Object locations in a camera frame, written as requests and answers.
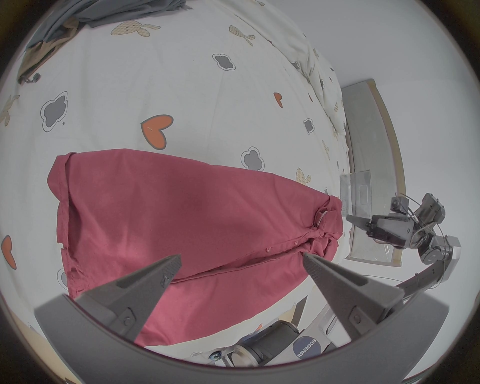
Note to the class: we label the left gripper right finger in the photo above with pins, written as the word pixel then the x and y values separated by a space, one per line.
pixel 348 296

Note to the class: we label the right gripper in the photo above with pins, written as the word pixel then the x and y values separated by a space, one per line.
pixel 393 230

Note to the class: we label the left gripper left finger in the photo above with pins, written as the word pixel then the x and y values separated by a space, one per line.
pixel 142 292

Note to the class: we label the red shirt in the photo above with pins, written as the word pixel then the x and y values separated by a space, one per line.
pixel 187 225

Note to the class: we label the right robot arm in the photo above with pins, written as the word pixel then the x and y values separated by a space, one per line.
pixel 431 210

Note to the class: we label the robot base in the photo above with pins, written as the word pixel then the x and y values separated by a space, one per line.
pixel 273 341

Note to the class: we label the clear plastic box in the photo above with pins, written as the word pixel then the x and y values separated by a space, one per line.
pixel 356 187

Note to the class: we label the white printed quilt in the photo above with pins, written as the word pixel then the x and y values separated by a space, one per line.
pixel 318 75

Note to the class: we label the bed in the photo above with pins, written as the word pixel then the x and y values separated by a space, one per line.
pixel 187 93

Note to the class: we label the brown garment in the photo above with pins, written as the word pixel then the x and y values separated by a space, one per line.
pixel 33 60

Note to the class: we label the grey garment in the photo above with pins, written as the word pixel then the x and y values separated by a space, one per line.
pixel 112 11

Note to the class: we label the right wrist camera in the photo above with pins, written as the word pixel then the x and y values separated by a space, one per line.
pixel 399 204

